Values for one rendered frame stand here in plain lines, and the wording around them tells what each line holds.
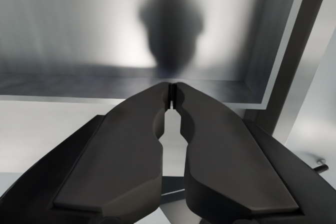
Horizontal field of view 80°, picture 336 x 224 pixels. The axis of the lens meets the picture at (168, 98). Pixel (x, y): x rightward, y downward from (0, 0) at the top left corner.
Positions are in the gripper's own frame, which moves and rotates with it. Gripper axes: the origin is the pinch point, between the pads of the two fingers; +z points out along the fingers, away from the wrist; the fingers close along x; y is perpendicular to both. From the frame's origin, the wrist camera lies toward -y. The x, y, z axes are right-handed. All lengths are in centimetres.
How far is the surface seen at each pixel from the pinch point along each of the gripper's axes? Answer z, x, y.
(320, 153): 91, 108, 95
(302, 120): 91, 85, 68
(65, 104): 3.6, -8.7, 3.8
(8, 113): 3.6, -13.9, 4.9
